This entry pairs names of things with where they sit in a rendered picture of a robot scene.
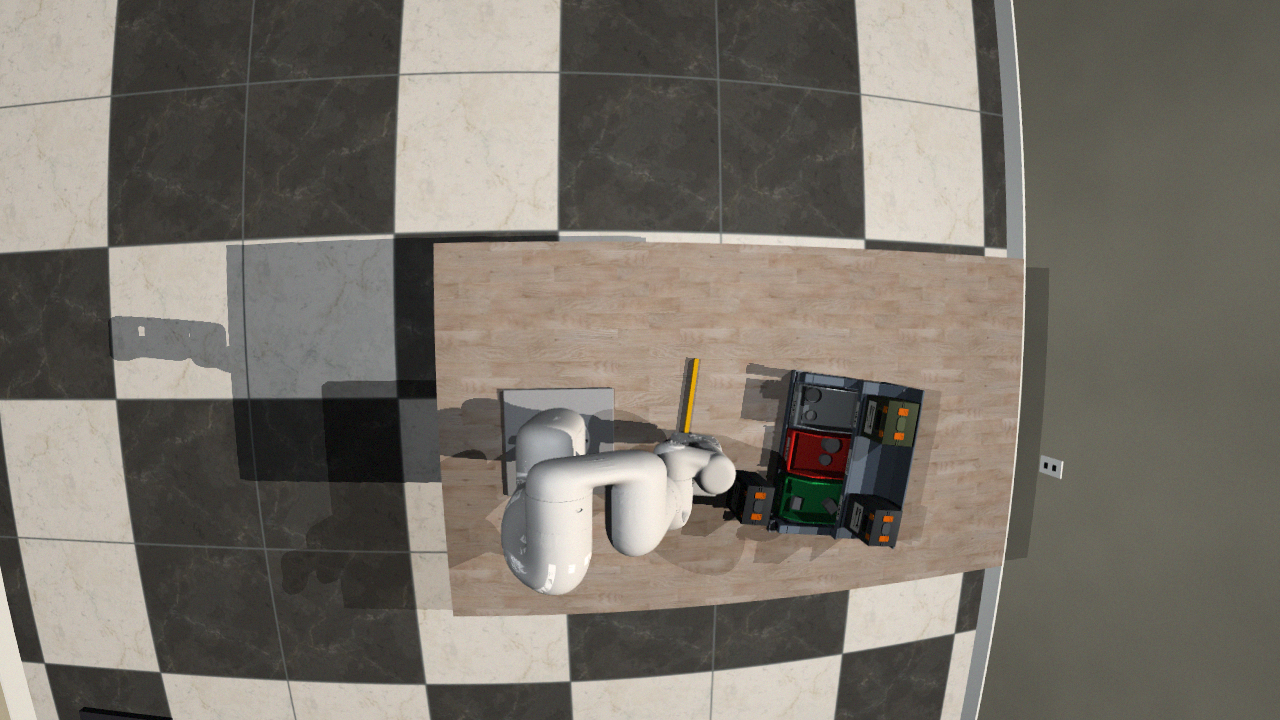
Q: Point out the red open bin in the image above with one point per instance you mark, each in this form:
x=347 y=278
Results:
x=804 y=450

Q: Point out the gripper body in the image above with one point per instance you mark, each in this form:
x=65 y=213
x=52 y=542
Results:
x=688 y=439

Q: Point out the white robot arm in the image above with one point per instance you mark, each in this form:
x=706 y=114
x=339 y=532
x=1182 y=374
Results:
x=549 y=549

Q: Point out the yellow bar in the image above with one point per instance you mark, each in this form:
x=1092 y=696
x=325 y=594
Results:
x=691 y=395

